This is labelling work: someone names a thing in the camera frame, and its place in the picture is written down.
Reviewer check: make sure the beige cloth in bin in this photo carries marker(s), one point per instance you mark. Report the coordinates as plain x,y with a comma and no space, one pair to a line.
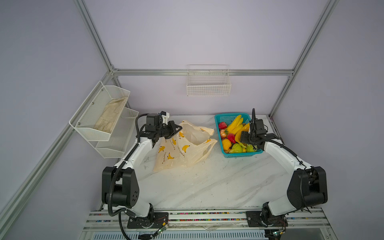
110,115

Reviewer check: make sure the white mesh lower shelf bin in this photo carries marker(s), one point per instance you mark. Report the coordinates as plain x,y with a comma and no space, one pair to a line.
117,145

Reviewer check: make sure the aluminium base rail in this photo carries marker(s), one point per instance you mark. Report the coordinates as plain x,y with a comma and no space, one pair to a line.
213,225

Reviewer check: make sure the green fake pear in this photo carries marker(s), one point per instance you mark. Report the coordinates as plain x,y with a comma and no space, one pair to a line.
236,149

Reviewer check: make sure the red fake strawberry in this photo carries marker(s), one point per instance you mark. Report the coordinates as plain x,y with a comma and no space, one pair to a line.
222,125

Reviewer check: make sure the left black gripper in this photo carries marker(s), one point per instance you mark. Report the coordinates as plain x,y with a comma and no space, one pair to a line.
173,131

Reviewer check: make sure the large yellow fake banana bunch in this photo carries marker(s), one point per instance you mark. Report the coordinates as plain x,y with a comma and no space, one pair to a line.
245,128

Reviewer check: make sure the white mesh upper shelf bin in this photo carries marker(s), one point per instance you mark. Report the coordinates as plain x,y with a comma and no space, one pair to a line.
87,115

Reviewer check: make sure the teal plastic fruit basket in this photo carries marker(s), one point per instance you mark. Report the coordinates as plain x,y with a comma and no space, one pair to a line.
228,118

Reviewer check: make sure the white mesh shelf bin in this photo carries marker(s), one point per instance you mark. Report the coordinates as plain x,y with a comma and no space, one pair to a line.
87,115
117,145

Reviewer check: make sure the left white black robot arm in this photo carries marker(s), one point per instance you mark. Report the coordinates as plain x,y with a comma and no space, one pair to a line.
120,187

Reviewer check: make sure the red yellow fake apple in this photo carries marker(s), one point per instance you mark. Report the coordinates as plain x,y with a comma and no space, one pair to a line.
223,133

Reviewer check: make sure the cream banana print plastic bag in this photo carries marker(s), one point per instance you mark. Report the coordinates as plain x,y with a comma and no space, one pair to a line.
191,145

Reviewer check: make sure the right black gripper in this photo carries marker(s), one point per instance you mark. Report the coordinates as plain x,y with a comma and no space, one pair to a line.
243,137

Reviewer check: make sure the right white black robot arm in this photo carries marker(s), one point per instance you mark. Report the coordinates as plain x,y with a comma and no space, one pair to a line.
308,184

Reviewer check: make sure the small yellow fake banana bunch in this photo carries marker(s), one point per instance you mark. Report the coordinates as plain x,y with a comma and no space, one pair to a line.
237,122

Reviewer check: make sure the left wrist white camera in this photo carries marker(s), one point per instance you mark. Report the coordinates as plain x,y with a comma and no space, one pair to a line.
165,117

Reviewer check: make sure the white wire wall basket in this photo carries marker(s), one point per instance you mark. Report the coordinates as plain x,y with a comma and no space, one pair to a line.
208,81

